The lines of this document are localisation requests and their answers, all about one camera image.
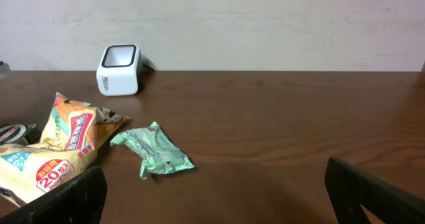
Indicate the yellow snack bag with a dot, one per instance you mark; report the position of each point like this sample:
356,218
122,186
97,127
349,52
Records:
69,143

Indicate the mint green snack packet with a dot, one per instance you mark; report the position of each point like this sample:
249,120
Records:
159,154

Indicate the white barcode scanner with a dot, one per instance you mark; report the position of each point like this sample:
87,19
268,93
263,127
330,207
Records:
119,69

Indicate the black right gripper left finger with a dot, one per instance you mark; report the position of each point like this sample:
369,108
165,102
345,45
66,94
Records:
80,200

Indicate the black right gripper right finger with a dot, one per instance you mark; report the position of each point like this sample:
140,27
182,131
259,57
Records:
352,189

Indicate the dark green round-logo packet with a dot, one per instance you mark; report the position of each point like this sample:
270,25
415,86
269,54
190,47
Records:
23,134

